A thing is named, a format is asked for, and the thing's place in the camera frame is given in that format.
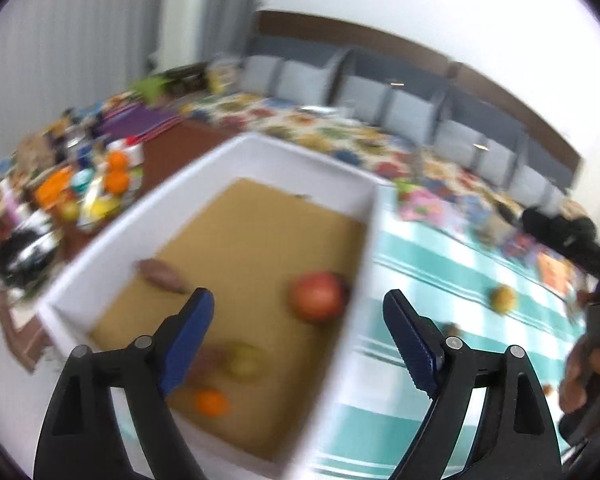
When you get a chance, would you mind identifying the orange plastic item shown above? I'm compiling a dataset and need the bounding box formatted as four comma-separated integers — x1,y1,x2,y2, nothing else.
35,170,76,209

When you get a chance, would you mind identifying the pink floral packet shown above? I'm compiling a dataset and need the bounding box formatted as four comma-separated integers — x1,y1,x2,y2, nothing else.
397,181,463,235

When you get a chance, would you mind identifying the green brown round fruit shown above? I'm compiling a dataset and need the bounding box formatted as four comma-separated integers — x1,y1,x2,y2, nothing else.
225,342,266,380

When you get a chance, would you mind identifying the person's right hand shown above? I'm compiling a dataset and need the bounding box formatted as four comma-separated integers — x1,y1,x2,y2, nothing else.
559,347,600,413

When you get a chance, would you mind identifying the large orange tangerine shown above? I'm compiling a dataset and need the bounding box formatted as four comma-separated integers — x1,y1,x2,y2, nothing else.
192,389,230,417

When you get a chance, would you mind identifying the white cardboard box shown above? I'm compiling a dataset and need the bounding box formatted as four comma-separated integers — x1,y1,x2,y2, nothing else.
37,132,386,478

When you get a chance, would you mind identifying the black pot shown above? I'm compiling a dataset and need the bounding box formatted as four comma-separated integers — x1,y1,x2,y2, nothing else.
0,225,61,286

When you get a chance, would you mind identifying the spotted purple sweet potato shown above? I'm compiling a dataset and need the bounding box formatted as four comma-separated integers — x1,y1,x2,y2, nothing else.
187,345,231,388

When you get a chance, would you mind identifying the grey strapped pillow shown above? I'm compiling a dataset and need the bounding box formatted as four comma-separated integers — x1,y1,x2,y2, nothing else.
509,135,576,208
434,87,526,181
336,52,448,141
241,35,353,111

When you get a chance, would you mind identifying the yellow bag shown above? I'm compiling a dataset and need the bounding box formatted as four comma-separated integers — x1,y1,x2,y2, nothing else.
207,60,242,94

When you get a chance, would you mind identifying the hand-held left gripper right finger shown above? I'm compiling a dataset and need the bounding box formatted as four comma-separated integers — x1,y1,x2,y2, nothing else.
382,289,563,480

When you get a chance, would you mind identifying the smooth purple sweet potato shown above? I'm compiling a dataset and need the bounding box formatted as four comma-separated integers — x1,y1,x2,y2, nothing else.
137,258,191,295

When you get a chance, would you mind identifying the purple mat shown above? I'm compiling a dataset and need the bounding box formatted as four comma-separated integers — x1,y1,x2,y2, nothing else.
97,102,182,144

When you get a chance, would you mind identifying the yellow round fruit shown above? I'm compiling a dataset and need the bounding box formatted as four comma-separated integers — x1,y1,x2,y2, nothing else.
489,284,518,315

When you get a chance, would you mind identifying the red apple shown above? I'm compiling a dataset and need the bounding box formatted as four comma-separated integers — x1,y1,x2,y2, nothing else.
287,271,346,323

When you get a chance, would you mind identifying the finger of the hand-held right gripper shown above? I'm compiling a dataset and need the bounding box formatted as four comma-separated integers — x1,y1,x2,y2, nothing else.
521,206,600,266

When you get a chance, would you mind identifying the green white checked tablecloth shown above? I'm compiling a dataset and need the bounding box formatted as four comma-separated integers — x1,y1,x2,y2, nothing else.
310,195,596,478

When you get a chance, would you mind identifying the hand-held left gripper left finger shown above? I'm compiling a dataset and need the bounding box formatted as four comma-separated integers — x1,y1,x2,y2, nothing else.
32,287,216,480

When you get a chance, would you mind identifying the green toy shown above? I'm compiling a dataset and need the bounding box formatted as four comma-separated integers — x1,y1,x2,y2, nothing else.
130,75,174,106

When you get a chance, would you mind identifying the brown headboard panel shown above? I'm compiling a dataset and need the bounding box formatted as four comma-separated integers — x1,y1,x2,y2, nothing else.
450,62,584,178
256,10,453,78

